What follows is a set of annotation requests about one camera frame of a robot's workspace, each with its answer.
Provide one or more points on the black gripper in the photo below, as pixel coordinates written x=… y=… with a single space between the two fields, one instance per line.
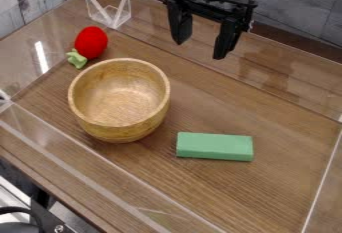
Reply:
x=230 y=11

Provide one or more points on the red plush strawberry toy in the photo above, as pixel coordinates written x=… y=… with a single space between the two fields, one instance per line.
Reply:
x=88 y=46

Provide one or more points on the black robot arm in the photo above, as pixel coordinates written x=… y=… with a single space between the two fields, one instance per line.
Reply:
x=231 y=13

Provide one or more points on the wooden bowl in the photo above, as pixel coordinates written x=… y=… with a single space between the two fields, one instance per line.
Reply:
x=119 y=99

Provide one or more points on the green rectangular sponge block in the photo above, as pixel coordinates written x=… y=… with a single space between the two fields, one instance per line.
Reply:
x=214 y=146

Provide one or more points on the clear acrylic tray enclosure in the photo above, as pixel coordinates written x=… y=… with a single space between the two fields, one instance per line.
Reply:
x=267 y=91

